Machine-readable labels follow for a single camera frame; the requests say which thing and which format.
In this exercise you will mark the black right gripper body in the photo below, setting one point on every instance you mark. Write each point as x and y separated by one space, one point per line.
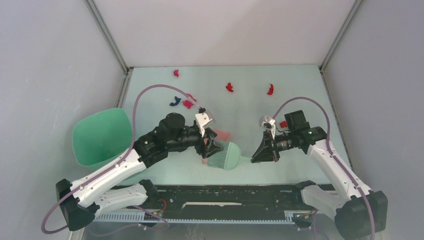
282 142

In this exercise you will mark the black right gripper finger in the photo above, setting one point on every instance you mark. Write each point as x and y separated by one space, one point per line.
262 156
265 149

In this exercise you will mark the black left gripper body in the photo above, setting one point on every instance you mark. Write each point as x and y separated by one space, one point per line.
202 148

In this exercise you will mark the small red paper scrap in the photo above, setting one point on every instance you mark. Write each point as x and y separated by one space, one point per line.
283 124

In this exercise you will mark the pink plastic dustpan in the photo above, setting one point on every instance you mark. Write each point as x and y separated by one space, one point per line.
221 134

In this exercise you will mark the green hand brush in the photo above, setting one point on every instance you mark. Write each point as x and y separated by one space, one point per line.
228 158

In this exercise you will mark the magenta paper scrap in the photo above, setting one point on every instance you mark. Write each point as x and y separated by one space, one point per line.
188 102

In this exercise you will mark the blue paper scrap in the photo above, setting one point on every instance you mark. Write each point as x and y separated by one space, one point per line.
176 101

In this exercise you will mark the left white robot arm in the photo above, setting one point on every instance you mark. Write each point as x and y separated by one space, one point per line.
84 199

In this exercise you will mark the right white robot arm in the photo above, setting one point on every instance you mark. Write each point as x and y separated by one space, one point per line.
356 209

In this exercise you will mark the green plastic waste bin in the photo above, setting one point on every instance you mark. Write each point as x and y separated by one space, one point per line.
100 138

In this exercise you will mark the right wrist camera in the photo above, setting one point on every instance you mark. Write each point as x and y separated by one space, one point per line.
269 124

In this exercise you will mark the left aluminium frame post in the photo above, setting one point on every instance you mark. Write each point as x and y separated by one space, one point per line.
107 35

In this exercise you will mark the aluminium frame post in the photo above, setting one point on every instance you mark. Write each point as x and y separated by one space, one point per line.
107 35
340 34

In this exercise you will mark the right aluminium frame post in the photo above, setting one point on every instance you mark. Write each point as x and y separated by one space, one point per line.
340 34

